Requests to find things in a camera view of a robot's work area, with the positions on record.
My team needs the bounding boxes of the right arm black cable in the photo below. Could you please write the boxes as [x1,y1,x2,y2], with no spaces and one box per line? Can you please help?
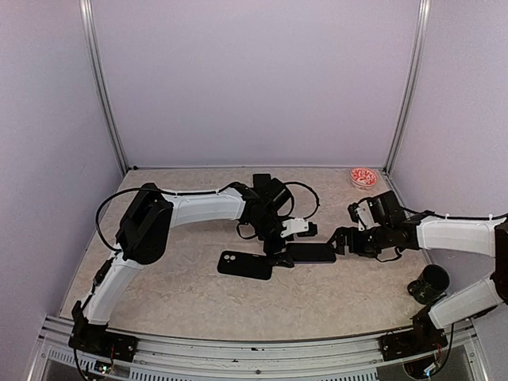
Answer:
[376,206,508,263]

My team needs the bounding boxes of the front aluminium rail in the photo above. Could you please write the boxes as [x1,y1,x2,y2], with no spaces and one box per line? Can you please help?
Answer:
[24,316,494,380]

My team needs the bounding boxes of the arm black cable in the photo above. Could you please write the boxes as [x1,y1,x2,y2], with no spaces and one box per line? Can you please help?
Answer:
[376,206,508,263]
[94,180,321,251]

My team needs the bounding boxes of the dark green mug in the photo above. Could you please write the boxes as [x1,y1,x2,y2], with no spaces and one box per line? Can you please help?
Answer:
[407,264,450,305]

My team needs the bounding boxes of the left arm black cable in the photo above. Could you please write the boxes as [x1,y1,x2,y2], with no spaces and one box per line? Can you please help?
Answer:
[94,180,321,251]

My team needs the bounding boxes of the right aluminium frame post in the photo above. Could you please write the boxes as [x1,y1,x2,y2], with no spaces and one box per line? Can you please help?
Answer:
[383,0,432,176]

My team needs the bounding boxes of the left aluminium frame post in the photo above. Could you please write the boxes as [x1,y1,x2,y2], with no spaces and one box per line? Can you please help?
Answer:
[79,0,129,176]

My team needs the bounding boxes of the black phone case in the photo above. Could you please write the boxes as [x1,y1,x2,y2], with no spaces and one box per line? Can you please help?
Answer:
[217,251,273,280]

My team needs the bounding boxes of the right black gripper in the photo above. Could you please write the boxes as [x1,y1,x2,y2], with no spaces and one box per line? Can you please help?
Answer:
[326,222,392,257]

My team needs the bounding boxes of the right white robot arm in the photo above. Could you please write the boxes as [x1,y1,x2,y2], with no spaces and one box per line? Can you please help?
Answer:
[327,190,507,352]

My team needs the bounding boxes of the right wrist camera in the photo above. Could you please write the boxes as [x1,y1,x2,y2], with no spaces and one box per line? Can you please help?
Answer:
[348,200,375,231]

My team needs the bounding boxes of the aluminium frame post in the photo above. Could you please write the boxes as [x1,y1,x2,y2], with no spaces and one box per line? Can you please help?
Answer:
[383,0,432,176]
[79,0,129,176]

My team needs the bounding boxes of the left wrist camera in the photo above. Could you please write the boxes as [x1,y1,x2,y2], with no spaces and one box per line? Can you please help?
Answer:
[280,218,318,238]

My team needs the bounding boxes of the red white patterned bowl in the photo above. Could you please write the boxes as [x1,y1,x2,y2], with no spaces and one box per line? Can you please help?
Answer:
[349,167,379,190]

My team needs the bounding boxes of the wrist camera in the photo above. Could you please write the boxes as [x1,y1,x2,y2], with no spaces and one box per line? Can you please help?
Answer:
[348,200,375,231]
[280,218,318,238]

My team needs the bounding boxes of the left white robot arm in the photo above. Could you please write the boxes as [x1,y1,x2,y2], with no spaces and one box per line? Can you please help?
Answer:
[72,179,292,353]

